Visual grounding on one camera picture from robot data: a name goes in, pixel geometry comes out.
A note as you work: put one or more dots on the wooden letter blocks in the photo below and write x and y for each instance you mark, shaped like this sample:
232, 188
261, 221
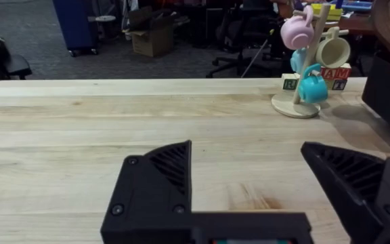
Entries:
337, 73

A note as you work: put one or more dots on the blue tray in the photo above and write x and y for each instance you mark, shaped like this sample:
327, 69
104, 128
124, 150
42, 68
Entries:
355, 5

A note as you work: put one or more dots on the blue cup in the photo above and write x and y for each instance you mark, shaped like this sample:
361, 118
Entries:
296, 61
313, 88

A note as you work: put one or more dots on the cardboard box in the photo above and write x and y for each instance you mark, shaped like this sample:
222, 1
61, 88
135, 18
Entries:
151, 37

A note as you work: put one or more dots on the cream cup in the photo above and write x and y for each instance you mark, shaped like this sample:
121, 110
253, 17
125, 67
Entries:
332, 52

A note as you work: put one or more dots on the blue wheeled bin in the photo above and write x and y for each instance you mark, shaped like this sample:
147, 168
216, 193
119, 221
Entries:
74, 23

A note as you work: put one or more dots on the wooden cup stand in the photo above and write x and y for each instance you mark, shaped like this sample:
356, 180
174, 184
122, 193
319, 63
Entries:
295, 108

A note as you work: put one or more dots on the white stick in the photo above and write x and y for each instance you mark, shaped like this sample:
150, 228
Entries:
256, 56

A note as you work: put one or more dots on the black padded chair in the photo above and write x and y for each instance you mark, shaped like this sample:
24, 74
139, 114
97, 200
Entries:
9, 64

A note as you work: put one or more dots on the black office chair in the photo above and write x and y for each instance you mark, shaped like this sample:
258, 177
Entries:
242, 37

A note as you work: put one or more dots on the yellow box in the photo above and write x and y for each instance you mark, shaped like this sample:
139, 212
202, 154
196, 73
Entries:
328, 11

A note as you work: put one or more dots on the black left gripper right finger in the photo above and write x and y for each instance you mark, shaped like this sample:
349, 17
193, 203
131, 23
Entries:
378, 203

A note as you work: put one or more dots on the round grey stool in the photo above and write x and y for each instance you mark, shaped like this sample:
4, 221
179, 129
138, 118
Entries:
105, 18

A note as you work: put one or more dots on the pink cup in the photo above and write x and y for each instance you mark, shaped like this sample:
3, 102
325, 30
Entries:
295, 32

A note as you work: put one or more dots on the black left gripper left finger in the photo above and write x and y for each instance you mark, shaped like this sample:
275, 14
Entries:
147, 189

